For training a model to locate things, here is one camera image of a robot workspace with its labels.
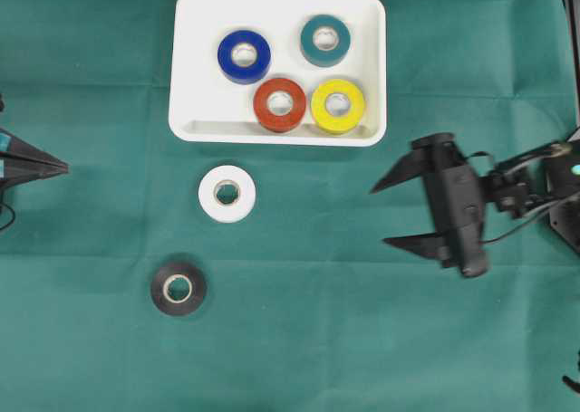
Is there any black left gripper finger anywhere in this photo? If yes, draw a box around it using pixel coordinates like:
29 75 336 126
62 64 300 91
0 129 68 168
1 160 68 186

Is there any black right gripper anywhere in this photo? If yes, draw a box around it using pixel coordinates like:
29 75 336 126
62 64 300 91
370 133 479 268

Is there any yellow tape roll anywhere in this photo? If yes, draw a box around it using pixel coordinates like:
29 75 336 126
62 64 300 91
310 79 366 135

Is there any red tape roll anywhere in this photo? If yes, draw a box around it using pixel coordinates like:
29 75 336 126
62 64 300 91
253 77 306 133

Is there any green tape roll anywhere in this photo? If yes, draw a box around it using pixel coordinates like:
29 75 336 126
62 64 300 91
300 14 351 67

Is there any blue tape roll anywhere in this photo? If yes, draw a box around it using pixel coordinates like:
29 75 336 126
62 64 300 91
217 30 271 84

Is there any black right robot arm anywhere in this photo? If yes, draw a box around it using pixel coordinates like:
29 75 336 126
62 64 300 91
371 132 579 278

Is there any black tape roll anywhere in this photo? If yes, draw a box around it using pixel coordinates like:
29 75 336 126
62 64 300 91
150 262 207 316

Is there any white tape roll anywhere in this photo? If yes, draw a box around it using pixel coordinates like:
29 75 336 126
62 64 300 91
198 165 256 224

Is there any white plastic case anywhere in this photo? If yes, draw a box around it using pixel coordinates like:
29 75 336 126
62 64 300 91
169 0 388 147

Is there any green table cloth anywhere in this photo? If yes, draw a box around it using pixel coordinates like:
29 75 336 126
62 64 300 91
1 0 579 411

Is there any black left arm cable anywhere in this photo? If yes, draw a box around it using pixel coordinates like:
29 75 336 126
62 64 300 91
0 189 15 230

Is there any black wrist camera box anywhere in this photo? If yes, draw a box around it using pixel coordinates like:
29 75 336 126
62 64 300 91
442 165 488 278

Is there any black camera cable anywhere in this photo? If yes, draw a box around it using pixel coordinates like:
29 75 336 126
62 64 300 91
464 151 554 245

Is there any black cable bottom right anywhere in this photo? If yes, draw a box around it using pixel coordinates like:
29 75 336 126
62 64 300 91
561 337 580 390

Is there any black frame rail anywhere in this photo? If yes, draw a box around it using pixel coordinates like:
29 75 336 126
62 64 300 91
562 0 580 126

